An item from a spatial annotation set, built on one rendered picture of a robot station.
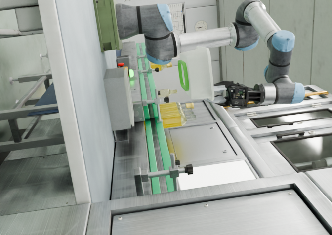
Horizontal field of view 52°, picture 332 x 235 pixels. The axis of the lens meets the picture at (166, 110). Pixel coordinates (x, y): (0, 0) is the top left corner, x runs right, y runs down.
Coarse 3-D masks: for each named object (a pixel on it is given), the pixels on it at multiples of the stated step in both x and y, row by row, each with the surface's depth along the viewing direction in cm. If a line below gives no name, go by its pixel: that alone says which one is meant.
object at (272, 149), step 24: (312, 96) 231; (192, 120) 212; (240, 120) 206; (264, 120) 203; (288, 120) 199; (312, 120) 195; (240, 144) 169; (264, 144) 175; (288, 144) 173; (312, 144) 170; (264, 168) 146; (288, 168) 151; (312, 168) 150
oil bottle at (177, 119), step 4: (164, 116) 172; (168, 116) 171; (172, 116) 170; (176, 116) 170; (180, 116) 170; (184, 116) 171; (164, 120) 169; (168, 120) 169; (172, 120) 170; (176, 120) 170; (180, 120) 170; (184, 120) 171; (144, 124) 169; (164, 124) 170; (168, 124) 170; (172, 124) 170; (176, 124) 171; (180, 124) 171; (184, 124) 172
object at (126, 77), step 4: (124, 72) 138; (124, 76) 133; (124, 80) 134; (128, 80) 149; (124, 84) 134; (128, 84) 150; (128, 88) 134; (128, 92) 134; (128, 96) 135; (128, 100) 135; (128, 104) 136; (132, 104) 154; (128, 108) 138; (132, 108) 154; (132, 112) 154; (132, 116) 138; (132, 120) 139; (132, 124) 139
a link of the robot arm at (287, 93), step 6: (282, 78) 123; (288, 78) 123; (276, 84) 119; (282, 84) 119; (288, 84) 120; (294, 84) 120; (300, 84) 120; (276, 90) 118; (282, 90) 118; (288, 90) 118; (294, 90) 118; (300, 90) 118; (276, 96) 118; (282, 96) 118; (288, 96) 118; (294, 96) 118; (300, 96) 119; (276, 102) 119; (282, 102) 120; (288, 102) 120; (294, 102) 120; (300, 102) 121
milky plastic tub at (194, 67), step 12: (204, 48) 112; (180, 60) 120; (192, 60) 108; (204, 60) 108; (180, 72) 126; (192, 72) 109; (204, 72) 109; (180, 84) 126; (192, 84) 110; (204, 84) 110; (192, 96) 111; (204, 96) 111
